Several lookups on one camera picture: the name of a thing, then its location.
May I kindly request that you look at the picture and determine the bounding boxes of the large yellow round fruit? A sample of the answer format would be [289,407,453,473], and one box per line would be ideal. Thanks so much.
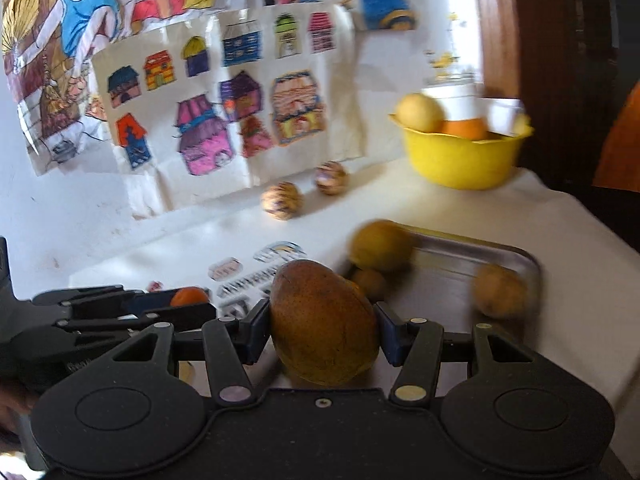
[396,94,446,134]

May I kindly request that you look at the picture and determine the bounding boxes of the cartoon figures wall poster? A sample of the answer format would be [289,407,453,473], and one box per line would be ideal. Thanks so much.
[0,0,251,177]

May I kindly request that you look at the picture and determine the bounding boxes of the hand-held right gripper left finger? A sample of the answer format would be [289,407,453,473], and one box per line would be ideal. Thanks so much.
[100,299,272,407]

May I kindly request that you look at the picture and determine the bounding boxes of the white printed tablecloth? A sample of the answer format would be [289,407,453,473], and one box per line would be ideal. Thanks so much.
[10,160,640,480]

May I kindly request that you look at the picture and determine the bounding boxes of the metal tray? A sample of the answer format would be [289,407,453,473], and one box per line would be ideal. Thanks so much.
[345,227,544,342]

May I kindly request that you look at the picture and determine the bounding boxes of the yellow plastic bowl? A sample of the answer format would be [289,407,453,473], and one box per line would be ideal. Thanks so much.
[390,110,535,191]

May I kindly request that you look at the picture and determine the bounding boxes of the white paper cup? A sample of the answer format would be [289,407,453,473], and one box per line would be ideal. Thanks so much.
[482,100,524,137]

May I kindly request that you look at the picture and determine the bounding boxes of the orange dress wall poster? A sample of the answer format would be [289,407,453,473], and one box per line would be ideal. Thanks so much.
[592,105,640,192]

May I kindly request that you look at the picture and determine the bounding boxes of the white jar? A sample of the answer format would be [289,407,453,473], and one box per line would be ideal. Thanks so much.
[434,84,482,124]

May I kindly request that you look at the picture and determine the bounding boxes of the brown wooden door frame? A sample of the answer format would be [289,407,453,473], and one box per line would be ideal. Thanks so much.
[472,0,527,97]

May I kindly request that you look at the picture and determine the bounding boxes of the colourful houses drawing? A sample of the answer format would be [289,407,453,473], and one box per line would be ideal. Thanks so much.
[92,2,369,219]

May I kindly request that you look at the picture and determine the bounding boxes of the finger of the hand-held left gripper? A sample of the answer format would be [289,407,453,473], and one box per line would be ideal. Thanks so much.
[31,285,173,317]
[50,304,217,335]

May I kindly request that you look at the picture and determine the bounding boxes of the large orange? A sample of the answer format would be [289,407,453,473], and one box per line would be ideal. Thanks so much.
[442,118,489,141]

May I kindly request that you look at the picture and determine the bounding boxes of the small brown round fruit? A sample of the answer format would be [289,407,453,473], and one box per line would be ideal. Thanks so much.
[352,268,387,302]

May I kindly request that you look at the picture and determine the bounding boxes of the yellow-green pear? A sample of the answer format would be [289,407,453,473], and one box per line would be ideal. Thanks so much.
[348,220,416,274]

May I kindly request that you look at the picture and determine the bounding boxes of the small orange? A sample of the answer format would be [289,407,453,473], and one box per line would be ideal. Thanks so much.
[170,287,211,307]

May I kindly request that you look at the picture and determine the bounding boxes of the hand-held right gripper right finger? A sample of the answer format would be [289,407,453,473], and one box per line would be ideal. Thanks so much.
[375,301,544,407]

